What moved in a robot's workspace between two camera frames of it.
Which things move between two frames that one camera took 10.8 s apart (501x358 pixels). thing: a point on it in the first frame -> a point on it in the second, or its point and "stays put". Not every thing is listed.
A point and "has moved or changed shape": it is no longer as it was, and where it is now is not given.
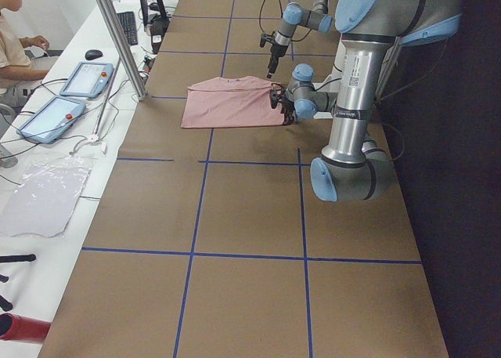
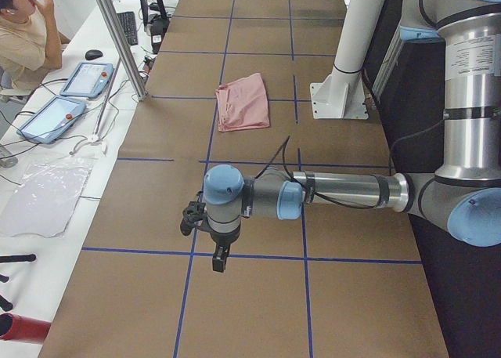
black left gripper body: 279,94 -> 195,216
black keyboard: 127,22 stays put
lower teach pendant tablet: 52,120 stays put
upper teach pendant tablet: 88,80 stays put
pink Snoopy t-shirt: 232,101 has moved or changed shape
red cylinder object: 15,327 stays put
